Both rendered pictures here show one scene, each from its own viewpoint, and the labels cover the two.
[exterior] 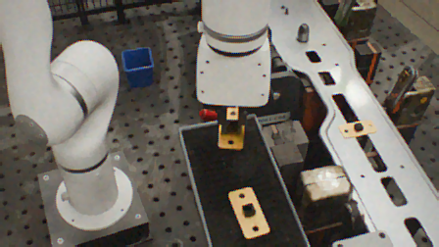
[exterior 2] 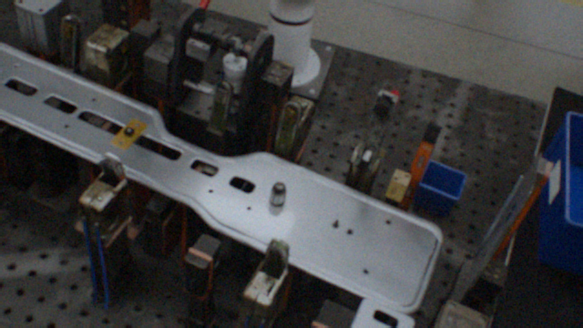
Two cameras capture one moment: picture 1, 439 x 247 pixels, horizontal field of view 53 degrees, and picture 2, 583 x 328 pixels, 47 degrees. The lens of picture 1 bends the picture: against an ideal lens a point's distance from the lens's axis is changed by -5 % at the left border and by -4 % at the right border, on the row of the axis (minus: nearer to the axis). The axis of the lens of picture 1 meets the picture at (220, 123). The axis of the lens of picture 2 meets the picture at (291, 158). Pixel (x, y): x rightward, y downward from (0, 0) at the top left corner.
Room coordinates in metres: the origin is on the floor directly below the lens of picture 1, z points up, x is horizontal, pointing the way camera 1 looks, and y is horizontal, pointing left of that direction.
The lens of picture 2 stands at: (1.44, -0.94, 2.03)
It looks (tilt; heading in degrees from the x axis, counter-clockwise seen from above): 47 degrees down; 121
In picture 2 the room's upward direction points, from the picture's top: 11 degrees clockwise
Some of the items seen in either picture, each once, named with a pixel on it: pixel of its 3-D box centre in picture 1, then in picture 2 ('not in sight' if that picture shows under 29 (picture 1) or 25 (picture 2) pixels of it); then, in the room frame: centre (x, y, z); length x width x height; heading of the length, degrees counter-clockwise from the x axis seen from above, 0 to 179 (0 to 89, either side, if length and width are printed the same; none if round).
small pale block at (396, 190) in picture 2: not in sight; (380, 231); (1.17, -0.05, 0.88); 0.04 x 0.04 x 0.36; 14
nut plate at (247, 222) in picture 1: (248, 211); not in sight; (0.36, -0.04, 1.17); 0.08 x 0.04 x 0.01; 18
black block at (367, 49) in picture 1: (358, 86); (201, 292); (0.98, -0.41, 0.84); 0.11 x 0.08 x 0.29; 104
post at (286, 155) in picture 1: (276, 210); (148, 93); (0.53, -0.12, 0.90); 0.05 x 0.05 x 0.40; 14
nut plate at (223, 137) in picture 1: (231, 125); not in sight; (0.48, -0.02, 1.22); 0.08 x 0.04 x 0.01; 176
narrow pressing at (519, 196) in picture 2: not in sight; (496, 233); (1.38, -0.14, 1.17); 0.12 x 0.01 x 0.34; 104
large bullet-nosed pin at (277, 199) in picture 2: (303, 33); (278, 194); (1.00, -0.22, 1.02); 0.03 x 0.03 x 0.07
